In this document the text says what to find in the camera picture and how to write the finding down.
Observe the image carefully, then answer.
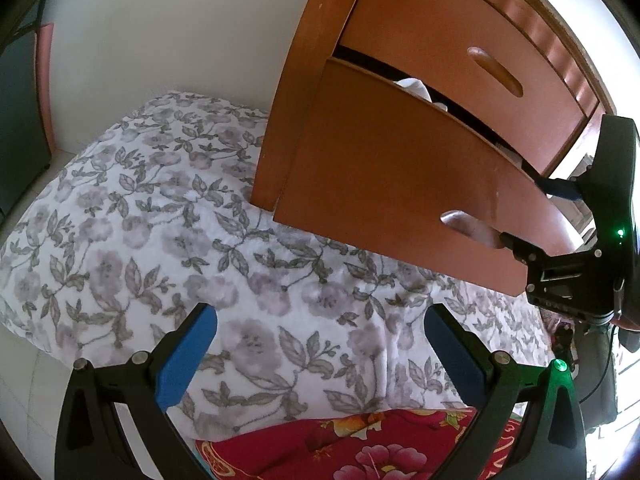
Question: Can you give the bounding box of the white garment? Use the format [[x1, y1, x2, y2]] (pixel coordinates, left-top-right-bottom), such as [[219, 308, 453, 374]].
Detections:
[[395, 77, 448, 112]]

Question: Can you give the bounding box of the wooden drawer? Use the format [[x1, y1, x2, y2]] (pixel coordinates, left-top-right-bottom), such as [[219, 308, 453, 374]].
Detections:
[[341, 0, 614, 176], [274, 60, 580, 296]]

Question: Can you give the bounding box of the red floral blanket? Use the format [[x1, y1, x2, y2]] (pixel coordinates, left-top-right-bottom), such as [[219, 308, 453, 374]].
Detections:
[[194, 407, 524, 480]]

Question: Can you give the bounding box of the wooden nightstand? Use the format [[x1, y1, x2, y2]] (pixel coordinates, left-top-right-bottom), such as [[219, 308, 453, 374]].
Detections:
[[249, 0, 622, 214]]

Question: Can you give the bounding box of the grey floral quilt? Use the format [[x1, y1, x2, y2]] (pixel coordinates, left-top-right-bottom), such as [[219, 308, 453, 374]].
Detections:
[[1, 91, 552, 441]]

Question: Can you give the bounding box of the dark teal cabinet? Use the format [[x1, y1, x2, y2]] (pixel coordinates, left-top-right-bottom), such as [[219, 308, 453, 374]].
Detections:
[[0, 0, 51, 219]]

